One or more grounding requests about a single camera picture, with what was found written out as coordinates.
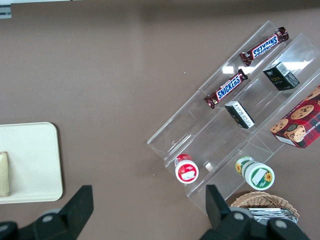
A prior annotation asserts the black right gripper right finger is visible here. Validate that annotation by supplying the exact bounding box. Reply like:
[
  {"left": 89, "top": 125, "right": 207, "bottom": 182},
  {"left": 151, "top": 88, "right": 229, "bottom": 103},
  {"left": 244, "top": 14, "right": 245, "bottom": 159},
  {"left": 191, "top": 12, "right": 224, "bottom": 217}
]
[{"left": 199, "top": 184, "right": 252, "bottom": 240}]

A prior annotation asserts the beige rectangular serving tray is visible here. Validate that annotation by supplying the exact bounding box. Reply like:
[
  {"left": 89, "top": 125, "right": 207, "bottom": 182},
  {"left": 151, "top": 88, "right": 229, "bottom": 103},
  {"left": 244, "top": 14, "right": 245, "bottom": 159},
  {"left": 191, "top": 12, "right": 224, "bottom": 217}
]
[{"left": 0, "top": 121, "right": 64, "bottom": 205}]

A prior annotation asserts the aluminium foil tray stack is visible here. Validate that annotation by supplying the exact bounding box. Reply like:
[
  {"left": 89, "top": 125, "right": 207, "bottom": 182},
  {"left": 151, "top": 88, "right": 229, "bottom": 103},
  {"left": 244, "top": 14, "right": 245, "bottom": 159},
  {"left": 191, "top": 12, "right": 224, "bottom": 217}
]
[{"left": 246, "top": 207, "right": 299, "bottom": 224}]

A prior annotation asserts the red tartan cookie box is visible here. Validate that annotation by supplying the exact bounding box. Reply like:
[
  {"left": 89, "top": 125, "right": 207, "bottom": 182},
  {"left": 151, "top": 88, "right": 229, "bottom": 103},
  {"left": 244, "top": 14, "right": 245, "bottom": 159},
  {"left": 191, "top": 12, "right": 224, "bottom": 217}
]
[{"left": 270, "top": 84, "right": 320, "bottom": 150}]

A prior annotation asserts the grey box at table edge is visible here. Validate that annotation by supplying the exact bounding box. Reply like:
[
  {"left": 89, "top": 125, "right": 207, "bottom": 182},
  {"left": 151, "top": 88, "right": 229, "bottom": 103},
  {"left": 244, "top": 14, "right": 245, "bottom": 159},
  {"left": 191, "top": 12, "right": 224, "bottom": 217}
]
[{"left": 0, "top": 3, "right": 13, "bottom": 20}]

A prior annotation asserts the snickers chocolate bar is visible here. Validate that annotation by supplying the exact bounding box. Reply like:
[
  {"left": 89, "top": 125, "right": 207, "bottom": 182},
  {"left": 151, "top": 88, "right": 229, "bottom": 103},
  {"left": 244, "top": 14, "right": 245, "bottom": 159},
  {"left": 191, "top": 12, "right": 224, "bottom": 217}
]
[
  {"left": 203, "top": 68, "right": 249, "bottom": 110},
  {"left": 239, "top": 25, "right": 291, "bottom": 67}
]

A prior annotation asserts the clear acrylic stepped stand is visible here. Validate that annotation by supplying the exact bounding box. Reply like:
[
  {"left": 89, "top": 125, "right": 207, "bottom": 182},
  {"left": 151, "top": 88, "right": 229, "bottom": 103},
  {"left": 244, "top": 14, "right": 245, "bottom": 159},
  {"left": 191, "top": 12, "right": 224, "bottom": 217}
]
[{"left": 146, "top": 20, "right": 320, "bottom": 216}]

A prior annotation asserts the red lidded snack cup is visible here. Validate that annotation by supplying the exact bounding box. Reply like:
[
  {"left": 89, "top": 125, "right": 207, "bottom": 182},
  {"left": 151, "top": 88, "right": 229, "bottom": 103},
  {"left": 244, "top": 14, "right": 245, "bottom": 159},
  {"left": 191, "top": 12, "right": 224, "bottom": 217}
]
[{"left": 174, "top": 153, "right": 200, "bottom": 185}]

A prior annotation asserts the light oval wicker basket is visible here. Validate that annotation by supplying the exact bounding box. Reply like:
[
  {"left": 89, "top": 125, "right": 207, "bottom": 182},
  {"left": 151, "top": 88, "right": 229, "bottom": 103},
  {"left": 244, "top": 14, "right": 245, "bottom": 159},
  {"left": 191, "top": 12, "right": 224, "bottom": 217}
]
[{"left": 229, "top": 191, "right": 300, "bottom": 221}]

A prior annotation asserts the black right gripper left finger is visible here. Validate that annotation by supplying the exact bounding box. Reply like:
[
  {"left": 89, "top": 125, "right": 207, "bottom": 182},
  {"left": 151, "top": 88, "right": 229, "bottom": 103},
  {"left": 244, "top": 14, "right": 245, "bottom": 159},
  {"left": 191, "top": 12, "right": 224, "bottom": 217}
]
[{"left": 32, "top": 184, "right": 95, "bottom": 240}]

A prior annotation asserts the small black carton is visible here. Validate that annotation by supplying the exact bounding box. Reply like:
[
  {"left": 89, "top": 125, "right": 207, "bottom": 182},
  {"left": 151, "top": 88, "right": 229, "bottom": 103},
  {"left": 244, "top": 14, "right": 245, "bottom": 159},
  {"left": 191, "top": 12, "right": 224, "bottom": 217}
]
[
  {"left": 224, "top": 100, "right": 256, "bottom": 130},
  {"left": 262, "top": 61, "right": 301, "bottom": 92}
]

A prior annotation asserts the triangular sandwich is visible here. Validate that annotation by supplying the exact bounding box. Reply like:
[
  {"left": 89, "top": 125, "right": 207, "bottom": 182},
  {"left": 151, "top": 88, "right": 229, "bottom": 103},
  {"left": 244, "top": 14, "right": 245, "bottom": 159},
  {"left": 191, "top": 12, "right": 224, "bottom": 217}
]
[{"left": 0, "top": 151, "right": 11, "bottom": 197}]

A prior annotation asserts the green lidded snack cup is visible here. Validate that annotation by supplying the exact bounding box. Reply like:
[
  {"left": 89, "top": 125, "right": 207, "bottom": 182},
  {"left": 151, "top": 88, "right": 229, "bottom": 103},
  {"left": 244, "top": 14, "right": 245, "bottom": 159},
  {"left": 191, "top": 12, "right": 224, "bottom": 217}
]
[{"left": 234, "top": 155, "right": 276, "bottom": 192}]

